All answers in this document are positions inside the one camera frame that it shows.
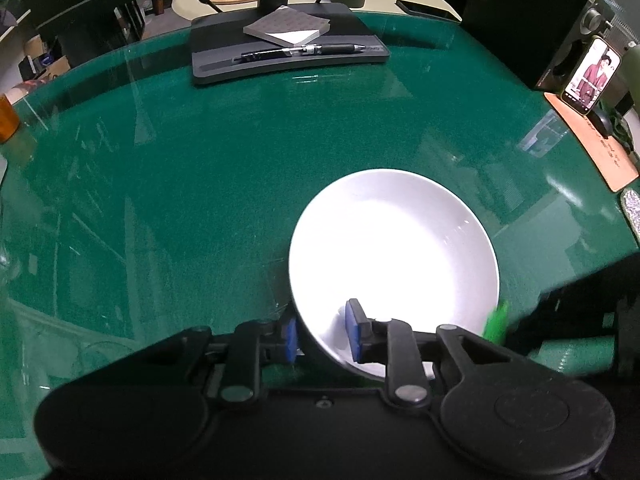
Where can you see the flat black device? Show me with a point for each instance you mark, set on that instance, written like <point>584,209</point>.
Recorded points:
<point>427,9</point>

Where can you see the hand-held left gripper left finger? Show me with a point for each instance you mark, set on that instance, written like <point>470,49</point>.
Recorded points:
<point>289,340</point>

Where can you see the black silver pen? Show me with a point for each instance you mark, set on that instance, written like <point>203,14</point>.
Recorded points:
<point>330,49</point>

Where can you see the grey monitor stand base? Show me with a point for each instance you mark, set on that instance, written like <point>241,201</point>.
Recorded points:
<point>280,67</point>

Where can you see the smartphone with lit screen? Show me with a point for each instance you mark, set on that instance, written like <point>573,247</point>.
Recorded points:
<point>592,75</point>

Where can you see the silver glitter object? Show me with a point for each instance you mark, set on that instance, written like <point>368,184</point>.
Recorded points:
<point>633,210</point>

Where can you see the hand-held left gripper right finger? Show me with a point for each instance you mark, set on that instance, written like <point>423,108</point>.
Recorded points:
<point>354,332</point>

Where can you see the green cleaning cloth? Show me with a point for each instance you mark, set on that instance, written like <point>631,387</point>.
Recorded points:
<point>496,322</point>

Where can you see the thin black pen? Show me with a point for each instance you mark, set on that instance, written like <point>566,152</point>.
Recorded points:
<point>257,55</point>

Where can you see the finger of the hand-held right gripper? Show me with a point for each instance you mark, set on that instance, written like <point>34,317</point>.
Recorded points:
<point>565,315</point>

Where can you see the orange jar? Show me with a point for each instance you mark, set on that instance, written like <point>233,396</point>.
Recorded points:
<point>9,117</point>

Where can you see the white plate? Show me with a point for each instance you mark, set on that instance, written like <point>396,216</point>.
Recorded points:
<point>395,250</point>

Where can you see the black computer mouse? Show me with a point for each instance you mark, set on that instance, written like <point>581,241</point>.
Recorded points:
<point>602,124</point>

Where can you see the black speaker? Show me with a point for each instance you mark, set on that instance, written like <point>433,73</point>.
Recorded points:
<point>570,25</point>

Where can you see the brown leather mouse pad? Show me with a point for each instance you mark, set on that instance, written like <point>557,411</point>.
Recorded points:
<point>607,155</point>

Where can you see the grey patterned notepad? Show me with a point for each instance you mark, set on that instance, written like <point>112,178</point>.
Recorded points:
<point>287,25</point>

